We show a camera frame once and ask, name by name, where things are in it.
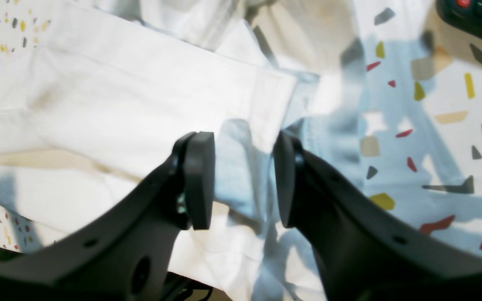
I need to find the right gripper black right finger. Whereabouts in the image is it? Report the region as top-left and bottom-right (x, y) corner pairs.
(273, 131), (482, 301)

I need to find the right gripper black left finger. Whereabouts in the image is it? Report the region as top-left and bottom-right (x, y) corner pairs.
(0, 132), (215, 301)

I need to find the white T-shirt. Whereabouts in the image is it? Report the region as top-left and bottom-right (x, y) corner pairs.
(0, 0), (351, 301)

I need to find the terrazzo pattern tablecloth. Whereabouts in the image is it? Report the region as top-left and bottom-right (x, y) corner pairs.
(0, 0), (482, 264)

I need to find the black TV remote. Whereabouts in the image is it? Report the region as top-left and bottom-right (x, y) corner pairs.
(435, 0), (482, 40)

